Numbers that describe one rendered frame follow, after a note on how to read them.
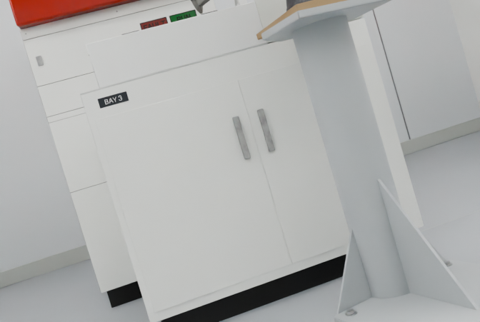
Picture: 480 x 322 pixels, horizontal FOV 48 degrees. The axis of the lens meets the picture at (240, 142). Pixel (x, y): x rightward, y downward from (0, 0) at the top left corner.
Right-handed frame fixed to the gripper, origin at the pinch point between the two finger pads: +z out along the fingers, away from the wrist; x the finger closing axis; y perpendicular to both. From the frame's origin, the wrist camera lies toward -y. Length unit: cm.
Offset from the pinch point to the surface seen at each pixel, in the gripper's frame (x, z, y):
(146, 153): -40, 44, -13
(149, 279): -45, 82, -22
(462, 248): 2, 103, 65
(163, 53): -31.5, 16.0, -1.8
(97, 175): 1, 47, -66
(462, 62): 279, 47, 82
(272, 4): -10.0, 9.6, 30.1
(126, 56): -37.7, 13.9, -11.1
